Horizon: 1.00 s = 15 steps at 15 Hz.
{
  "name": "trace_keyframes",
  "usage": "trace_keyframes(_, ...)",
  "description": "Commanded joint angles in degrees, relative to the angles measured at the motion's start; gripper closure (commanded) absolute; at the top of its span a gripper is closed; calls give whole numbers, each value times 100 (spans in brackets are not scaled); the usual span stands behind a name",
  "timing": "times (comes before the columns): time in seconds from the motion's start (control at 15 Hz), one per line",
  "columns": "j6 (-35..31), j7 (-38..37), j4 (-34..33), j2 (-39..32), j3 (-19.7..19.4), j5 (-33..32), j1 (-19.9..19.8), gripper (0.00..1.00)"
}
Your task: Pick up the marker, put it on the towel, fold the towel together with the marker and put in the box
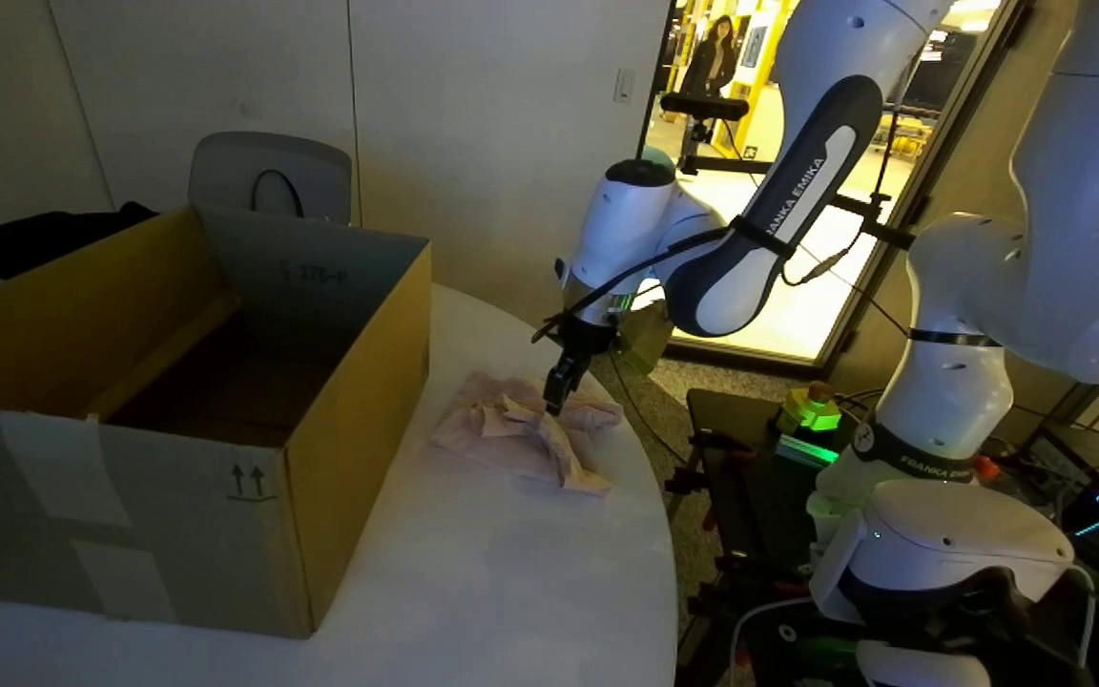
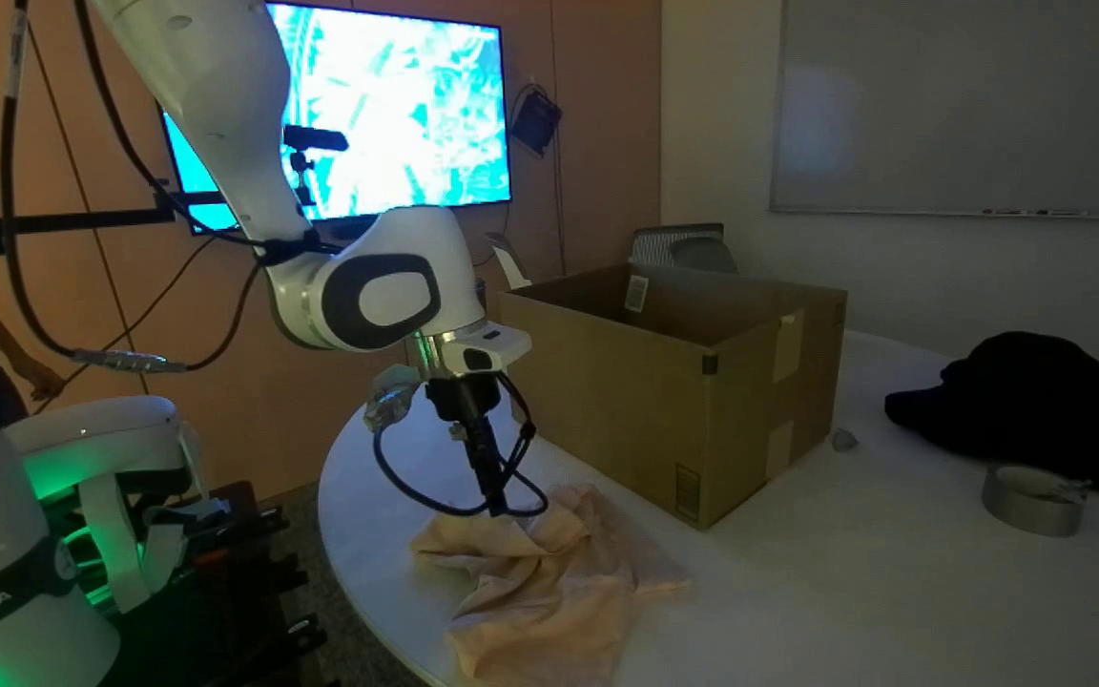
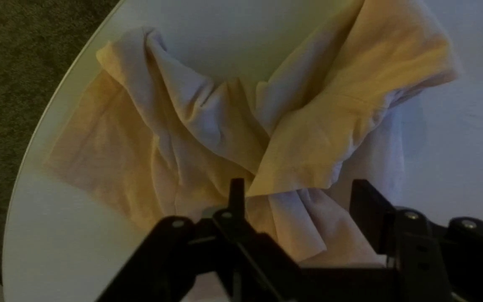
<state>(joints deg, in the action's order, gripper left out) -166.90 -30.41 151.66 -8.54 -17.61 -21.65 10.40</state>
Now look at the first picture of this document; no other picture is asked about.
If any black equipment stand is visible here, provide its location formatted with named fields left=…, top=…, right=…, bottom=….
left=662, top=386, right=860, bottom=687

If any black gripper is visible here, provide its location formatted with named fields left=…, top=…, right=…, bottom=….
left=543, top=312, right=622, bottom=420

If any small lit electronic device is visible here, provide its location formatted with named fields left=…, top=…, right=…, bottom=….
left=769, top=389, right=847, bottom=472

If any yellowish wrist camera block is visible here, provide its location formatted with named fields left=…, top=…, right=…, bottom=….
left=612, top=294, right=678, bottom=383

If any black mounting rod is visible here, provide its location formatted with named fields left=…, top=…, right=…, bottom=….
left=824, top=187, right=923, bottom=256

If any person in dark clothes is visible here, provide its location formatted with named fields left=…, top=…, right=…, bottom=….
left=678, top=13, right=744, bottom=103

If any black cloth bundle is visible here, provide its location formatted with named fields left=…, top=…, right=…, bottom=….
left=0, top=198, right=161, bottom=281

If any grey chair backrest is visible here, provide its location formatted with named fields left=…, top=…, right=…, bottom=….
left=182, top=130, right=360, bottom=234

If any large open cardboard box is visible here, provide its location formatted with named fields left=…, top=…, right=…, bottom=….
left=0, top=206, right=436, bottom=641

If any pale pink towel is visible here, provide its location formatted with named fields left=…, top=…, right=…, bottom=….
left=425, top=365, right=626, bottom=501

